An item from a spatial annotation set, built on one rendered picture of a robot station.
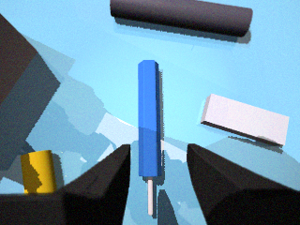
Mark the dark grey cylinder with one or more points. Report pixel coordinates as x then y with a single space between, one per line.
198 15

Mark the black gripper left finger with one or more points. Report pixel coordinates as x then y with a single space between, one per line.
97 197

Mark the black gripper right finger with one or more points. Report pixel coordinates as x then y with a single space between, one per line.
230 194

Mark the yellow cylinder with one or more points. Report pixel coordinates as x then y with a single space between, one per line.
38 173

